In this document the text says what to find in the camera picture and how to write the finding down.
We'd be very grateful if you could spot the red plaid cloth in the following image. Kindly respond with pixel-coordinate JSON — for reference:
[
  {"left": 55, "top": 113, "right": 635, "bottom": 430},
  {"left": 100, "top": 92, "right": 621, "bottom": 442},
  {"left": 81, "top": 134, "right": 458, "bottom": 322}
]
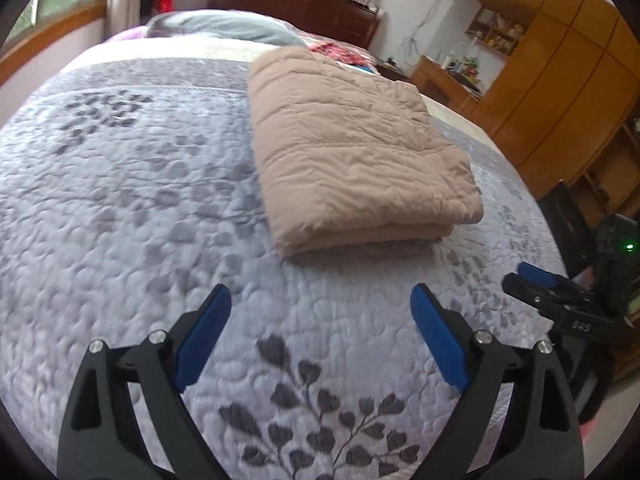
[{"left": 307, "top": 41, "right": 371, "bottom": 67}]

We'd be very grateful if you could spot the large wood-framed window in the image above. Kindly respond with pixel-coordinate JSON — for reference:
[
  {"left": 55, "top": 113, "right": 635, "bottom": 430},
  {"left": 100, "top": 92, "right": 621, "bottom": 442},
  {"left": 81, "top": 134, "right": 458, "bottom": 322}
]
[{"left": 0, "top": 0, "right": 113, "bottom": 86}]

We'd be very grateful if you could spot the black chair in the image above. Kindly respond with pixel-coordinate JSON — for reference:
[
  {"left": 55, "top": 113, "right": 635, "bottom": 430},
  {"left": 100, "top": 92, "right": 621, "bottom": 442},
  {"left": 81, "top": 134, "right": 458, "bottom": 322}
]
[{"left": 537, "top": 182, "right": 598, "bottom": 276}]

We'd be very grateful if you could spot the dark wooden headboard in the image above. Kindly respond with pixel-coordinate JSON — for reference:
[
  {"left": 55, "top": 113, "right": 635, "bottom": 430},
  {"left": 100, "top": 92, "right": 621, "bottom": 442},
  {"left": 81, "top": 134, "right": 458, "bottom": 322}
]
[{"left": 207, "top": 0, "right": 383, "bottom": 53}]

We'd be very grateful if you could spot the grey pillow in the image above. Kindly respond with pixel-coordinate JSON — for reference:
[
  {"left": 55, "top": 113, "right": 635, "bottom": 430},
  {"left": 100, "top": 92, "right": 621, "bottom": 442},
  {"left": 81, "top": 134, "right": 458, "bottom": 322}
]
[{"left": 145, "top": 10, "right": 301, "bottom": 48}]

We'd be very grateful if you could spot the wooden wardrobe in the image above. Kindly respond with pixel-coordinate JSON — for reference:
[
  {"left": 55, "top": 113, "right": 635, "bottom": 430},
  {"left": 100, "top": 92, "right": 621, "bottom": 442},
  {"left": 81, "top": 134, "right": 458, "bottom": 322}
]
[{"left": 465, "top": 0, "right": 640, "bottom": 231}]

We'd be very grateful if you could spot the wooden wall shelf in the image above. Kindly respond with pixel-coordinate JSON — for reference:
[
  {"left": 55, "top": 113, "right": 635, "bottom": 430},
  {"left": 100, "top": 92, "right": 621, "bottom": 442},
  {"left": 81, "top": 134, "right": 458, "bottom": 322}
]
[{"left": 465, "top": 7, "right": 531, "bottom": 58}]

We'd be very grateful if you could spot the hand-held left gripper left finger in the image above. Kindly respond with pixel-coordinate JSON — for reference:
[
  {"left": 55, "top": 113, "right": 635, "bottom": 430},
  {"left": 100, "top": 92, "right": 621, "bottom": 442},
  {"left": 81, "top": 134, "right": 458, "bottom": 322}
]
[{"left": 57, "top": 284, "right": 232, "bottom": 480}]

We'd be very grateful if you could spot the purple cloth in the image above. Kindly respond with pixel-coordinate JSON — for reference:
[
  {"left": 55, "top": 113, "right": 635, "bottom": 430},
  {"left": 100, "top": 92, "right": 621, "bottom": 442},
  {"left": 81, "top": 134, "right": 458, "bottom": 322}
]
[{"left": 105, "top": 27, "right": 151, "bottom": 46}]

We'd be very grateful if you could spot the wooden desk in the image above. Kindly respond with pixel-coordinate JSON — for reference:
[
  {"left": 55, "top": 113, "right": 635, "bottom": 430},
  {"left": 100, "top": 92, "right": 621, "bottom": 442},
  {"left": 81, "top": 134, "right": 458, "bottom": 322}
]
[{"left": 412, "top": 55, "right": 481, "bottom": 116}]

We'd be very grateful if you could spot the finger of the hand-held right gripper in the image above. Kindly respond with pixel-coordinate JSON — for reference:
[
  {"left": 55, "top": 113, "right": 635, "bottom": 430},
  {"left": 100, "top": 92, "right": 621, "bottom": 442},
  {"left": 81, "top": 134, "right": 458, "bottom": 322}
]
[
  {"left": 502, "top": 274, "right": 556, "bottom": 311},
  {"left": 517, "top": 262, "right": 558, "bottom": 288}
]

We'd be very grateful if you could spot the beige quilted coat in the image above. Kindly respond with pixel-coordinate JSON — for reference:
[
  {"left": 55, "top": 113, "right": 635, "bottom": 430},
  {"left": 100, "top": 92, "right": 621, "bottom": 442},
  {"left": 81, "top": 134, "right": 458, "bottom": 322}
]
[{"left": 247, "top": 45, "right": 485, "bottom": 260}]

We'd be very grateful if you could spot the grey leaf-print bedspread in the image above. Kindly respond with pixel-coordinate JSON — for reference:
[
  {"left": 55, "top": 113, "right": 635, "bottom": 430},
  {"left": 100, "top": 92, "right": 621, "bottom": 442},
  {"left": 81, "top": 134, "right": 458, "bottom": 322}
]
[{"left": 0, "top": 37, "right": 576, "bottom": 480}]

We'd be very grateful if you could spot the dark wooden nightstand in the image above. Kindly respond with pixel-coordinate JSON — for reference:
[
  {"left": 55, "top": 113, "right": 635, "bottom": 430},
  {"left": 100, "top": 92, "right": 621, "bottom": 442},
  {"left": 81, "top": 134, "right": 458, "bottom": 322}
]
[{"left": 375, "top": 57, "right": 413, "bottom": 83}]

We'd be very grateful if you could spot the pink floral bed sheet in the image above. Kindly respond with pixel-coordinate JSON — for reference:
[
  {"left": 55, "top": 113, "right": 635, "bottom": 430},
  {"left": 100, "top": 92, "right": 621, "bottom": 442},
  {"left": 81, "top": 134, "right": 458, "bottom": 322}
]
[{"left": 292, "top": 29, "right": 383, "bottom": 75}]

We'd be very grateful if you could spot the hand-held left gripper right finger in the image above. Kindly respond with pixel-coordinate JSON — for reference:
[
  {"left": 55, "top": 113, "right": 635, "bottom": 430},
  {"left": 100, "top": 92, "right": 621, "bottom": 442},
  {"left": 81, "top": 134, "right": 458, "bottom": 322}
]
[{"left": 410, "top": 284, "right": 585, "bottom": 480}]

